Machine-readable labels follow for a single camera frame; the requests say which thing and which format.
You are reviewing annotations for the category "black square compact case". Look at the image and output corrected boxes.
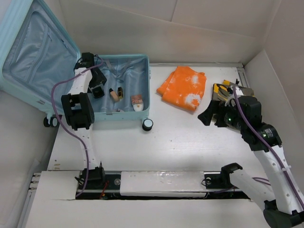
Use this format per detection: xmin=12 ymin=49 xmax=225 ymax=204
xmin=93 ymin=87 xmax=102 ymax=99

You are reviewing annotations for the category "small copper patterned packet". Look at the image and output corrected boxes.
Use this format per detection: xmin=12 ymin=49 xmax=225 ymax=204
xmin=131 ymin=94 xmax=143 ymax=105

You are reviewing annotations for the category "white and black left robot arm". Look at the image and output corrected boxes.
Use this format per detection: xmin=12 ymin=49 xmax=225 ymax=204
xmin=61 ymin=52 xmax=107 ymax=190

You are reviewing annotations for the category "yellow camouflage cloth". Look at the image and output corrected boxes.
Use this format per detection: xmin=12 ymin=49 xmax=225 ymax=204
xmin=212 ymin=80 xmax=255 ymax=117

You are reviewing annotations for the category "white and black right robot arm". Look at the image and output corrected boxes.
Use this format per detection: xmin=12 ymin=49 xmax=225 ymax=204
xmin=106 ymin=85 xmax=304 ymax=228

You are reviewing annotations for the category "foundation bottle with black pump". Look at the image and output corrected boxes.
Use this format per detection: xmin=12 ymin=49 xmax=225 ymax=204
xmin=109 ymin=88 xmax=120 ymax=102

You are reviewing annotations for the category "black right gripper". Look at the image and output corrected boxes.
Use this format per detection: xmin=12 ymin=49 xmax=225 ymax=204
xmin=198 ymin=99 xmax=247 ymax=131

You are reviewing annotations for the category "small white round container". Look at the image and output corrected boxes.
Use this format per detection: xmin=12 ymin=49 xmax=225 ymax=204
xmin=133 ymin=103 xmax=144 ymax=112

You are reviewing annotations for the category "orange and white tie-dye cloth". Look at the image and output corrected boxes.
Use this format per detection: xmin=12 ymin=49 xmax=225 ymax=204
xmin=156 ymin=66 xmax=207 ymax=112

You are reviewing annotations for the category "light blue hard-shell suitcase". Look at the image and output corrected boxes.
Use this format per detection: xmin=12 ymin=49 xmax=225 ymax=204
xmin=0 ymin=0 xmax=150 ymax=127

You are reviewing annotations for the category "black base rail with white cover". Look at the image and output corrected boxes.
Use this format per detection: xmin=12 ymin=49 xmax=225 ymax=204
xmin=76 ymin=171 xmax=248 ymax=200

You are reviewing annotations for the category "black and gold lipstick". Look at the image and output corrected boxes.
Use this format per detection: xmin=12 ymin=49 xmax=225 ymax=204
xmin=117 ymin=87 xmax=124 ymax=100

